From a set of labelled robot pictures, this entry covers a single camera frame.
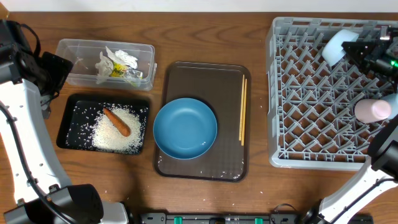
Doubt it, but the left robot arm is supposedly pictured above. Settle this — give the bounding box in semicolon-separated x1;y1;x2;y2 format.
1;19;130;223

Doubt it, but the black tray bin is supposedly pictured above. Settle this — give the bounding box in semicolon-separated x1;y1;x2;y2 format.
57;94;149;155

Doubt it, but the white napkin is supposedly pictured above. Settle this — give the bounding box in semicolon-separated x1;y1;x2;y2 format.
95;47;138;84

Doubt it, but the light blue bowl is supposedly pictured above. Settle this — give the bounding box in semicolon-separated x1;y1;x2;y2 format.
322;29;359;66

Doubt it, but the dark brown serving tray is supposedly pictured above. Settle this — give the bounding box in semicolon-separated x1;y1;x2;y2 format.
154;62;251;182

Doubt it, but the pale pink cup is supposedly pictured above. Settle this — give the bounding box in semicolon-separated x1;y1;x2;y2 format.
354;99;392;123

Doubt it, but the foil wrapper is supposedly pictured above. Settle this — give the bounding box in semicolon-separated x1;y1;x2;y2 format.
110;63;144;87

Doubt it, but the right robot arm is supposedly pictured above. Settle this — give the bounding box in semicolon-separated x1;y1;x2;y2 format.
301;26;397;223

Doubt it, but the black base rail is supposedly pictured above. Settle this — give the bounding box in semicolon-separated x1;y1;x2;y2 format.
138;212;374;224

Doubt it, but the orange carrot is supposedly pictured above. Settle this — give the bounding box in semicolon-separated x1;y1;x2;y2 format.
103;108;131;137

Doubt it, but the clear plastic bin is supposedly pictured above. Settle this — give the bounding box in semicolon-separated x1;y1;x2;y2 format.
56;39;157;91

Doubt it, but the white rice pile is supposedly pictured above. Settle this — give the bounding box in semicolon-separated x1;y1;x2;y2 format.
65;104;149;154

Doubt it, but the grey dishwasher rack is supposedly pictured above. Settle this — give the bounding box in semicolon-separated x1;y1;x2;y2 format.
266;17;397;171

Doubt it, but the wooden chopstick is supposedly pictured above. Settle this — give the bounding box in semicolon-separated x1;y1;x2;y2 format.
241;79;247;146
239;75;245;141

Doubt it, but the dark blue plate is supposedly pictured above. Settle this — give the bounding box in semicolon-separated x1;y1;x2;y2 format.
153;98;218;160

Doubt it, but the light blue cup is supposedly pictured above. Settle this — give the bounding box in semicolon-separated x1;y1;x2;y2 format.
382;93;398;119

